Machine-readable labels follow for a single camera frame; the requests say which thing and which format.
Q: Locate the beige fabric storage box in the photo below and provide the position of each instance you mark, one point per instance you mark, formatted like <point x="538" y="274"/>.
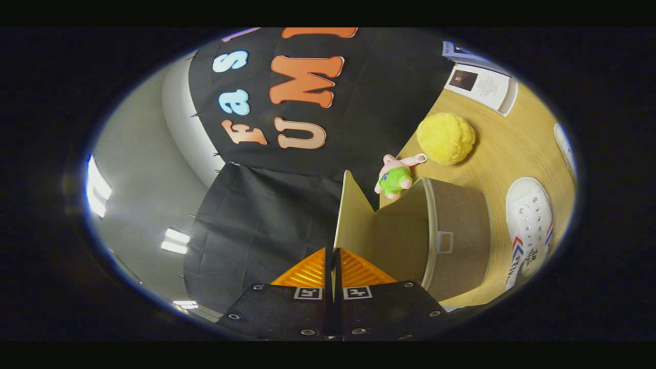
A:
<point x="456" y="220"/>

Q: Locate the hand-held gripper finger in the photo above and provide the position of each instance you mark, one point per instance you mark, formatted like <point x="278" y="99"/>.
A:
<point x="328" y="318"/>
<point x="339" y="318"/>

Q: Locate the pink and green plush toy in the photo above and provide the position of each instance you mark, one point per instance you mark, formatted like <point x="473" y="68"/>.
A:
<point x="394" y="179"/>

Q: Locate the ceiling light panel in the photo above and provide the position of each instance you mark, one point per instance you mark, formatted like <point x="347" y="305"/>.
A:
<point x="175" y="241"/>
<point x="185" y="304"/>
<point x="97" y="189"/>

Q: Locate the blue cover book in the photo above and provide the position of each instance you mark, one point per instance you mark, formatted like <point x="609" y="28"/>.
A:
<point x="469" y="55"/>

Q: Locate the white canvas shoe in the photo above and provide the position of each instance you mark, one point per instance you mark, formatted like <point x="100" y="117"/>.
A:
<point x="565" y="148"/>
<point x="530" y="215"/>

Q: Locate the white cover book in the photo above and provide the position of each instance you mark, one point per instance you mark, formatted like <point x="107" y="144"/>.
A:
<point x="484" y="87"/>

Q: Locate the yellow plush ball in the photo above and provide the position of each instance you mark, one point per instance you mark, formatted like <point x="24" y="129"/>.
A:
<point x="446" y="138"/>

